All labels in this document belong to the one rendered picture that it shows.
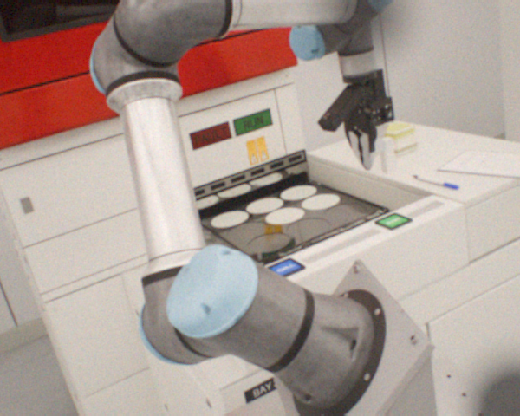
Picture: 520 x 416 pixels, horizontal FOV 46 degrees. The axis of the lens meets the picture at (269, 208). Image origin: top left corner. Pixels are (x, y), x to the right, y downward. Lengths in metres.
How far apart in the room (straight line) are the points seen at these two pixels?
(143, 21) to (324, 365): 0.52
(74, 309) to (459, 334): 0.95
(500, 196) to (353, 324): 0.71
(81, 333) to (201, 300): 1.01
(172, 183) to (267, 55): 0.83
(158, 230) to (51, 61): 0.70
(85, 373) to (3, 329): 1.57
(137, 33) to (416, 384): 0.58
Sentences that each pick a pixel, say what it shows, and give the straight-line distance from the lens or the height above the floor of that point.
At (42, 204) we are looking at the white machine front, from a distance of 1.58.
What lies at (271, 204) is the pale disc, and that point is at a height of 0.90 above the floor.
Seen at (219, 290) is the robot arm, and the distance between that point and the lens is 0.72.
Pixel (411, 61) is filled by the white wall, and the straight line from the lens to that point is 4.00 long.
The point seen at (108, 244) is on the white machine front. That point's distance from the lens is 1.65.
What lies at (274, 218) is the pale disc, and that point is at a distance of 1.57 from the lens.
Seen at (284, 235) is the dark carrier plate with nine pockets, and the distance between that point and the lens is 1.46.
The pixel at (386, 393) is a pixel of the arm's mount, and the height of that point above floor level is 1.02.
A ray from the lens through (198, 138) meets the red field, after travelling 1.66.
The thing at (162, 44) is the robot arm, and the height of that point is 1.42.
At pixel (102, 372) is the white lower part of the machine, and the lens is 1.78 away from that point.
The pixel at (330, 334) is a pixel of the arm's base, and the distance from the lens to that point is 0.78.
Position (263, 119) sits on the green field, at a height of 1.10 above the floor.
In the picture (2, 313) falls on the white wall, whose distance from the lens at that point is 3.27.
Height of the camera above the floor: 1.49
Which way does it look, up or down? 21 degrees down
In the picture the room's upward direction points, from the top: 11 degrees counter-clockwise
